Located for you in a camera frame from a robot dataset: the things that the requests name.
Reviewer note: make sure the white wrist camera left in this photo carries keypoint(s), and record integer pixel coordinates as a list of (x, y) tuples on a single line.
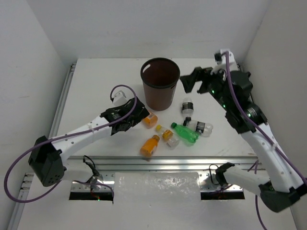
[(119, 98)]

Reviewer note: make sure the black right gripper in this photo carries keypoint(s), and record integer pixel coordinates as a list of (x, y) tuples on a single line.
[(198, 74)]

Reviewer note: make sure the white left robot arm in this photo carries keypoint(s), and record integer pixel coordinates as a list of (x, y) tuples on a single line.
[(49, 157)]

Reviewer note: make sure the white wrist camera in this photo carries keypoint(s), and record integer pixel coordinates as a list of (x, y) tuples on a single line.
[(119, 98), (220, 59)]

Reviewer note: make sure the clear bottle black label upright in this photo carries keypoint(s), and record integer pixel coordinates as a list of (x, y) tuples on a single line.
[(187, 107)]

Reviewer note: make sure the clear bottle yellow cap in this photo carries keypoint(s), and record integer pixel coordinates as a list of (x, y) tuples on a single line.
[(167, 136)]

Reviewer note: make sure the brown garbage bin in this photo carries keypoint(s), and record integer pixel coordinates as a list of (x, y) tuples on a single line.
[(159, 76)]

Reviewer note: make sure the orange bottle barcode label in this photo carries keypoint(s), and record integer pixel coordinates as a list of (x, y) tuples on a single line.
[(150, 121)]

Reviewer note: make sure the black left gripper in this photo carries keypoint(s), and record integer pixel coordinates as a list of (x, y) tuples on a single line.
[(138, 113)]

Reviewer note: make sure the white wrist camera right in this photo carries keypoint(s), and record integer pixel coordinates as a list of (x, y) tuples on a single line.
[(220, 59)]

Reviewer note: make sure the aluminium frame rail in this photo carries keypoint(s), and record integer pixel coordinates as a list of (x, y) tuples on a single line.
[(87, 96)]

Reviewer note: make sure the orange juice bottle front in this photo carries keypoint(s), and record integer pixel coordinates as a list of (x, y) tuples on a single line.
[(150, 146)]

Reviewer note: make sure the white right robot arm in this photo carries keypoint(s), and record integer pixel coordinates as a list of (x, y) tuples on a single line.
[(283, 186)]

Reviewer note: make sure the green plastic bottle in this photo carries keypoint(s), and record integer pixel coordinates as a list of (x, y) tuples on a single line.
[(184, 132)]

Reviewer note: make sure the clear bottle black label lying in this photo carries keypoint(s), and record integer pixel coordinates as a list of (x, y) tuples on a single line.
[(201, 128)]

